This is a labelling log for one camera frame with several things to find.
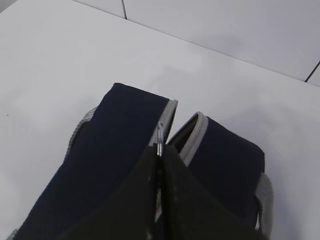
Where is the navy and white lunch bag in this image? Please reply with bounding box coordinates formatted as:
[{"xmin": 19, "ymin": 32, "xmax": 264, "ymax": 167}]
[{"xmin": 9, "ymin": 83, "xmax": 274, "ymax": 240}]

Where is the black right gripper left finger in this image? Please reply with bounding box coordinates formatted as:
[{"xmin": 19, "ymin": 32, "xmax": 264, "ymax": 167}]
[{"xmin": 58, "ymin": 145, "xmax": 158, "ymax": 240}]

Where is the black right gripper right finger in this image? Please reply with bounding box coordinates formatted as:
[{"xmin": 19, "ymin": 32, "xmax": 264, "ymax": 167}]
[{"xmin": 161, "ymin": 145, "xmax": 267, "ymax": 240}]

